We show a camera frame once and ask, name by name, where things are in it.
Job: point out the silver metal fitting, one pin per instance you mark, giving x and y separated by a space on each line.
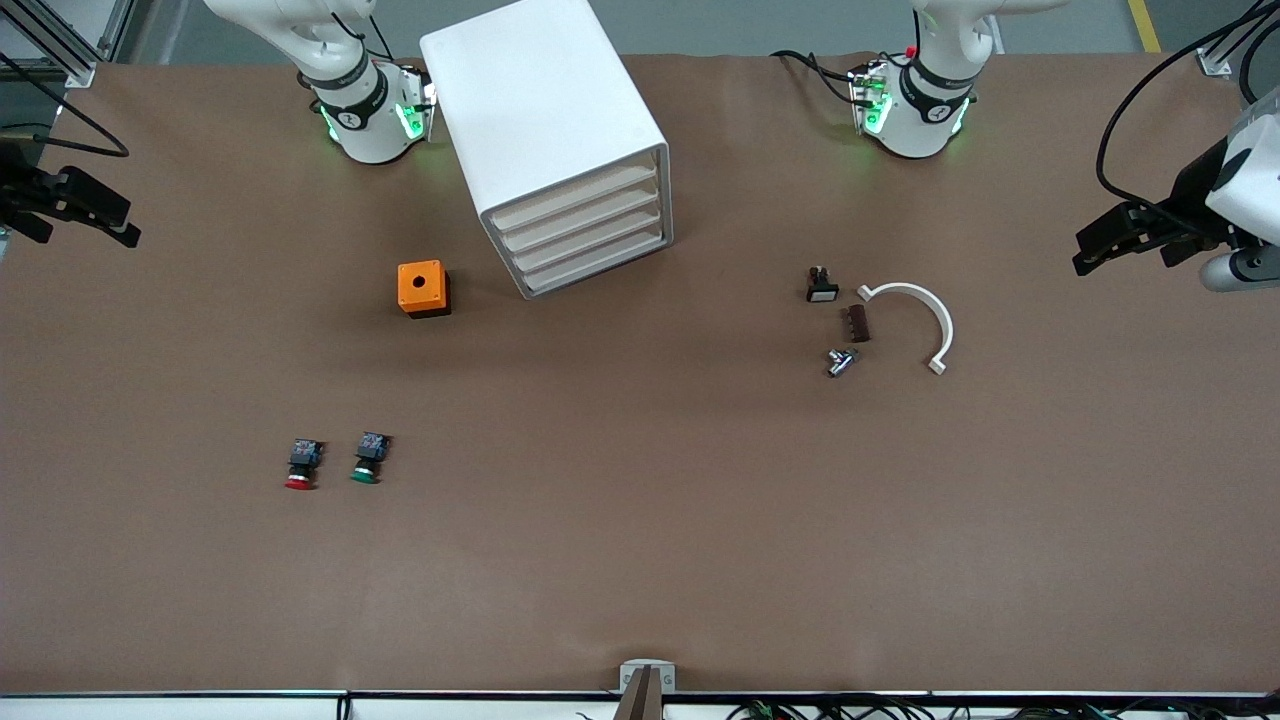
840 362

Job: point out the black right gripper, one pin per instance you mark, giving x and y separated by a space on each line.
22 189

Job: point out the black white rectangular switch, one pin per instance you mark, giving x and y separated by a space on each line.
822 291

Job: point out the green mushroom push button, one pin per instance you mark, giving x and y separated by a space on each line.
370 455

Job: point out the red mushroom push button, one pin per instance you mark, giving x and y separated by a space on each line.
303 462

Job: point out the brown terminal block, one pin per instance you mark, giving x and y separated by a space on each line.
857 323

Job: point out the orange button enclosure box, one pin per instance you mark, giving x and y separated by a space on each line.
420 285

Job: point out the aluminium frame profile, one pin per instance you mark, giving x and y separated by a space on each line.
115 30
1215 62
70 68

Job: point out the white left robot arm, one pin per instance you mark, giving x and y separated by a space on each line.
915 125

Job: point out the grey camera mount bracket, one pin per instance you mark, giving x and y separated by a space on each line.
632 668

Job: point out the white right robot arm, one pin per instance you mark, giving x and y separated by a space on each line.
365 125

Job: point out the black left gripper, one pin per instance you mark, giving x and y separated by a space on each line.
1192 196

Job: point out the white curved plastic bracket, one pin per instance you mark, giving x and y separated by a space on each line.
908 288

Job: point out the dark camera post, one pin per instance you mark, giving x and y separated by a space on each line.
640 700

